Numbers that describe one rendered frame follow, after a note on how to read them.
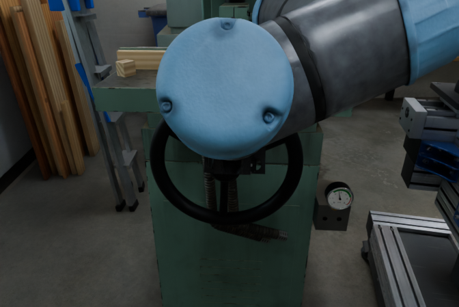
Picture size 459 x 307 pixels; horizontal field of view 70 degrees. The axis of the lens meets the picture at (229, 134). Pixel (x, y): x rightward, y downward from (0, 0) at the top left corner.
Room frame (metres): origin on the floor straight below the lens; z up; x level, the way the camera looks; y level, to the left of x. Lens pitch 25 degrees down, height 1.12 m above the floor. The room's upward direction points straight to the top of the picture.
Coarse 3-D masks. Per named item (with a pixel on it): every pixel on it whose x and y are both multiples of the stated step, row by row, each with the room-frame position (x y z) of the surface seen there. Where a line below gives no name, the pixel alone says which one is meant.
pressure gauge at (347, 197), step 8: (336, 184) 0.66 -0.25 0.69; (344, 184) 0.66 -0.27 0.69; (328, 192) 0.65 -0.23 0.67; (336, 192) 0.64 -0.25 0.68; (344, 192) 0.64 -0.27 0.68; (328, 200) 0.64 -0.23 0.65; (336, 200) 0.64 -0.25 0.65; (344, 200) 0.64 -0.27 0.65; (352, 200) 0.64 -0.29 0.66; (336, 208) 0.64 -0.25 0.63; (344, 208) 0.64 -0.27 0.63
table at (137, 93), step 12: (144, 72) 0.87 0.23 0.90; (156, 72) 0.87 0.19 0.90; (96, 84) 0.76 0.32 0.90; (108, 84) 0.76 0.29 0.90; (120, 84) 0.76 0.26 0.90; (132, 84) 0.76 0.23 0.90; (144, 84) 0.76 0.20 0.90; (96, 96) 0.74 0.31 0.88; (108, 96) 0.74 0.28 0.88; (120, 96) 0.73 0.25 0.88; (132, 96) 0.73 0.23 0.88; (144, 96) 0.73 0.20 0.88; (96, 108) 0.74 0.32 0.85; (108, 108) 0.74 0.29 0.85; (120, 108) 0.74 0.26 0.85; (132, 108) 0.73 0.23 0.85; (144, 108) 0.73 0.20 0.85; (156, 108) 0.73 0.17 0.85
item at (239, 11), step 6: (222, 6) 0.84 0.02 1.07; (228, 6) 0.84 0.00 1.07; (234, 6) 0.83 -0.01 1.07; (240, 6) 0.83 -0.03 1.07; (246, 6) 0.83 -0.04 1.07; (222, 12) 0.84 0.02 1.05; (228, 12) 0.83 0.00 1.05; (234, 12) 0.83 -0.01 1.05; (240, 12) 0.83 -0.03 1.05; (246, 12) 0.83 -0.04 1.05; (246, 18) 0.83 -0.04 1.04
